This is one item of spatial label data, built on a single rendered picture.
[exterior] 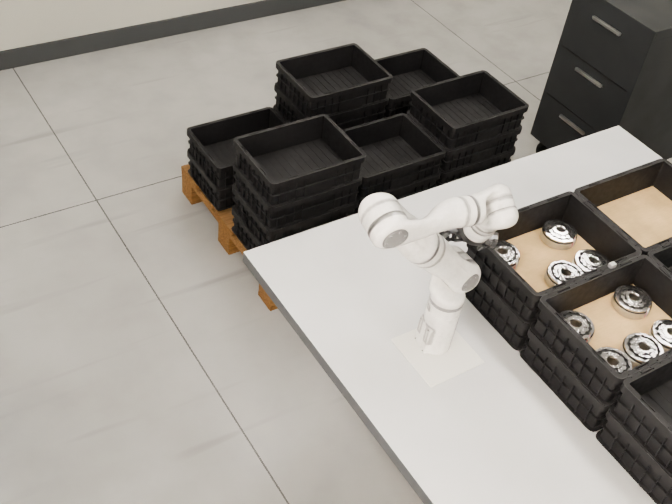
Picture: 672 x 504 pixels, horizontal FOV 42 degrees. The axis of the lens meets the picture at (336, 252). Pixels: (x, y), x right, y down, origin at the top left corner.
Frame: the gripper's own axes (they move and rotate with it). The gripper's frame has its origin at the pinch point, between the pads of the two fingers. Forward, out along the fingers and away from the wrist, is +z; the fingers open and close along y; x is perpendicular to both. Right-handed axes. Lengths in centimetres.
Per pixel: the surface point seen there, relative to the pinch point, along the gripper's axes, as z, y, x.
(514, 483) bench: -5, 17, -59
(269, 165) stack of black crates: 90, -52, 47
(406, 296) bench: 27.0, -7.8, -9.8
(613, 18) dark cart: 89, 78, 137
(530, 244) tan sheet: 20.3, 25.6, 10.1
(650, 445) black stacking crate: -16, 46, -47
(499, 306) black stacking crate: 12.0, 15.3, -12.1
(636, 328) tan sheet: 3, 51, -14
